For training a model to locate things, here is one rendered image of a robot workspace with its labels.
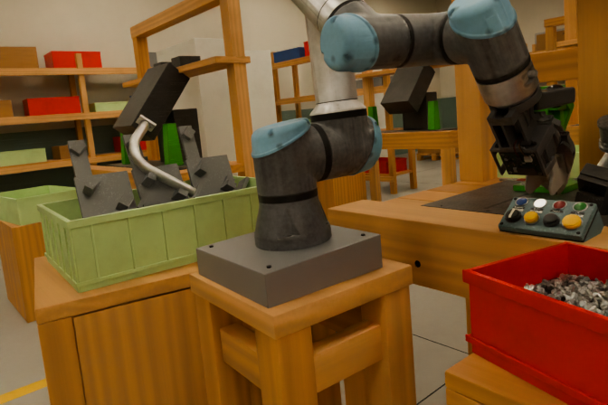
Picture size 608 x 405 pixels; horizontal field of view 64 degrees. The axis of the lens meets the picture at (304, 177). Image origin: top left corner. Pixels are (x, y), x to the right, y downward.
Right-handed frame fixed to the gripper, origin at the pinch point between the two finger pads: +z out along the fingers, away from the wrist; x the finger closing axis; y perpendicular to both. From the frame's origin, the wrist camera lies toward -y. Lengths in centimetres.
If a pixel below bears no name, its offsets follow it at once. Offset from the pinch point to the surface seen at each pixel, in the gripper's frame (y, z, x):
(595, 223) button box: -2.9, 12.0, 2.3
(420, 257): 8.1, 17.0, -31.0
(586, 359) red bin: 30.4, -4.3, 15.0
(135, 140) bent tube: 16, -25, -110
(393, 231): 5.4, 13.1, -38.4
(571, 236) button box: 2.5, 9.7, 0.6
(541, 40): -902, 475, -477
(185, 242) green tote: 32, -3, -82
